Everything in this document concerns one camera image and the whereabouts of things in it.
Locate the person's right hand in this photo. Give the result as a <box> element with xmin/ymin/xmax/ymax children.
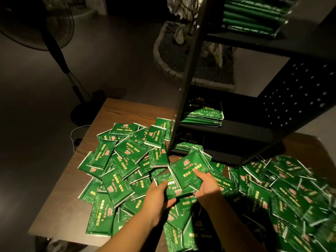
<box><xmin>191</xmin><ymin>169</ymin><xmax>224</xmax><ymax>202</ymax></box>

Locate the person's left hand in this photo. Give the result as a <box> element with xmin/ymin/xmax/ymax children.
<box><xmin>140</xmin><ymin>179</ymin><xmax>178</xmax><ymax>228</ymax></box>

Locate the pile of green packets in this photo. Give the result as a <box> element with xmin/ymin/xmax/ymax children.
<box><xmin>78</xmin><ymin>117</ymin><xmax>336</xmax><ymax>252</ymax></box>

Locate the black metal shelf rack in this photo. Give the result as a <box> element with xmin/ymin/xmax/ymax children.
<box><xmin>167</xmin><ymin>0</ymin><xmax>336</xmax><ymax>167</ymax></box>

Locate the person's right forearm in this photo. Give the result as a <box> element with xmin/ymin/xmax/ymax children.
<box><xmin>202</xmin><ymin>192</ymin><xmax>266</xmax><ymax>252</ymax></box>

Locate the person's left forearm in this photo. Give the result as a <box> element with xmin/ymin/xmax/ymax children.
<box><xmin>97</xmin><ymin>212</ymin><xmax>163</xmax><ymax>252</ymax></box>

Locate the black standing fan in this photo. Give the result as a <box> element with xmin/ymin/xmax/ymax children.
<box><xmin>0</xmin><ymin>0</ymin><xmax>107</xmax><ymax>127</ymax></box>

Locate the white cable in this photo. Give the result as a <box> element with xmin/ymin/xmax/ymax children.
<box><xmin>70</xmin><ymin>125</ymin><xmax>93</xmax><ymax>153</ymax></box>

